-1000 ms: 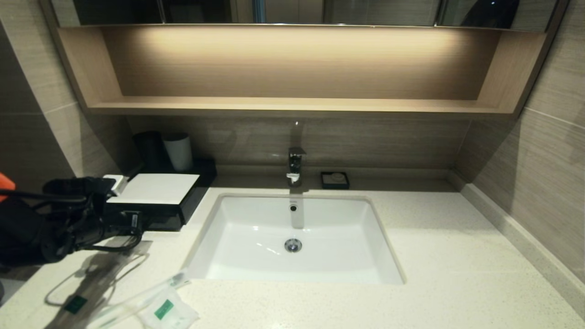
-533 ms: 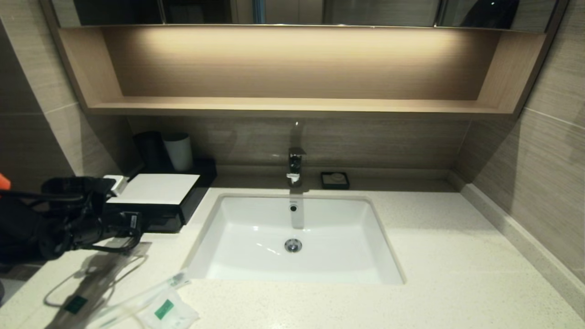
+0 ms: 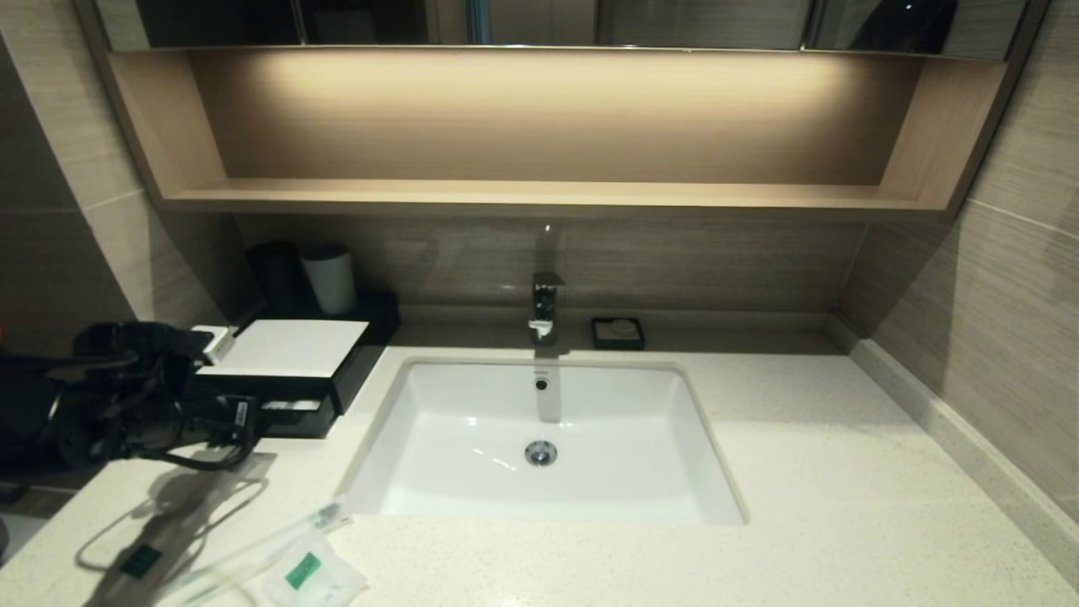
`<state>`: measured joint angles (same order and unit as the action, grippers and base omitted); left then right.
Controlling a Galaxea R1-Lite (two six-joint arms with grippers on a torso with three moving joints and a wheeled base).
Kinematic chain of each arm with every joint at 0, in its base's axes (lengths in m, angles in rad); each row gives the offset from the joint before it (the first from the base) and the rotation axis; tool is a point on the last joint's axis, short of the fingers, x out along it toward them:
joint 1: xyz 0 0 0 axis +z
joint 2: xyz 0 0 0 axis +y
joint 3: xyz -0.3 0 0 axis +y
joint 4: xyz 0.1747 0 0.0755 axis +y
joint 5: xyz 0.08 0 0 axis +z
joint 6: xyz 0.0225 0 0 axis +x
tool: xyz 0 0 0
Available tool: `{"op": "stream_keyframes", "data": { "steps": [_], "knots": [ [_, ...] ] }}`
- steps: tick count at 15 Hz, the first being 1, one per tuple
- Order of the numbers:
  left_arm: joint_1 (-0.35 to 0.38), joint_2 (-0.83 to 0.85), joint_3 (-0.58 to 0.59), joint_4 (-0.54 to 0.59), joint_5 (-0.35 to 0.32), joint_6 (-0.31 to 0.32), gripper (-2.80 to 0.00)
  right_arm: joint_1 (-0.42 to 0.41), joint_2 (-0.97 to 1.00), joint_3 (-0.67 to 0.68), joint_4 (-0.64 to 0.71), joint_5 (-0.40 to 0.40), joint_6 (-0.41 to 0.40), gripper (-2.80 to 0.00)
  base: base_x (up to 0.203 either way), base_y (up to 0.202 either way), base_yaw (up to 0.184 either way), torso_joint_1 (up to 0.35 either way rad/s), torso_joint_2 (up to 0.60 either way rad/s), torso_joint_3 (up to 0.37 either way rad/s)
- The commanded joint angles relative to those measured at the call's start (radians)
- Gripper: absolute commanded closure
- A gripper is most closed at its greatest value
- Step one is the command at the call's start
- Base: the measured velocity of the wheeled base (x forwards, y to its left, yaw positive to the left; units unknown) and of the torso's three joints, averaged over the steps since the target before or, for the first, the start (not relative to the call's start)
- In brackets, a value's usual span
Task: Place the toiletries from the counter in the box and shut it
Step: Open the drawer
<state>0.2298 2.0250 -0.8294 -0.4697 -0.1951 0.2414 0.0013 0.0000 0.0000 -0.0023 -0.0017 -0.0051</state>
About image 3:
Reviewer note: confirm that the small sachet green label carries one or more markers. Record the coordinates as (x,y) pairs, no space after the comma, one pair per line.
(303,572)

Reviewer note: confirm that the chrome faucet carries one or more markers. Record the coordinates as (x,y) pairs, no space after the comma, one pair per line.
(545,305)

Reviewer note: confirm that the black cup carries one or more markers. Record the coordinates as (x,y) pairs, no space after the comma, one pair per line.
(274,271)

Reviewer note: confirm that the grey plastic cup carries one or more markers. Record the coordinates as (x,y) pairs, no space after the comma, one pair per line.
(331,284)

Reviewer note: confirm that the flat white packet green label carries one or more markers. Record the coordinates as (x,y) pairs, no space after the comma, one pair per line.
(291,405)

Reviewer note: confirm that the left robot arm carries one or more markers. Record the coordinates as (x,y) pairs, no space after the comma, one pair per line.
(29,413)

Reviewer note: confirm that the round soap bar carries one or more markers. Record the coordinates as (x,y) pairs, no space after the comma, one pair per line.
(623,326)

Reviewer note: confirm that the wrapped toothbrush green label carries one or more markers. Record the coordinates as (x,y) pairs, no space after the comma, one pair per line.
(139,561)

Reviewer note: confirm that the black amenity drawer box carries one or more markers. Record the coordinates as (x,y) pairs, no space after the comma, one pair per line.
(371,337)

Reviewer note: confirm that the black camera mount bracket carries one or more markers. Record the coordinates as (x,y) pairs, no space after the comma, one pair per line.
(139,358)

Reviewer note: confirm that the wooden wall shelf niche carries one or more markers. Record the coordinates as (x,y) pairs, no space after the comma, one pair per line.
(548,196)

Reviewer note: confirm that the white sink basin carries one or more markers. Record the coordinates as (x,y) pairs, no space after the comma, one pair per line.
(624,457)

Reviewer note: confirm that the mirror cabinet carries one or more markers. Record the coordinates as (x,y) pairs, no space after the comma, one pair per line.
(674,21)

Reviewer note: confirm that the chrome sink drain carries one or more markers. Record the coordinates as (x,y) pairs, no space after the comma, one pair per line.
(540,453)

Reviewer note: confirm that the black soap dish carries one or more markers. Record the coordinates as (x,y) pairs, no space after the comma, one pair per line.
(600,339)

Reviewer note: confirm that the wrapped toothbrush clear sleeve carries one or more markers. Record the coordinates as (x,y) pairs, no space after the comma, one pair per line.
(324,517)

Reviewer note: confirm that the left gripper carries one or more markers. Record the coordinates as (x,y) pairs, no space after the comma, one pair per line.
(169,426)

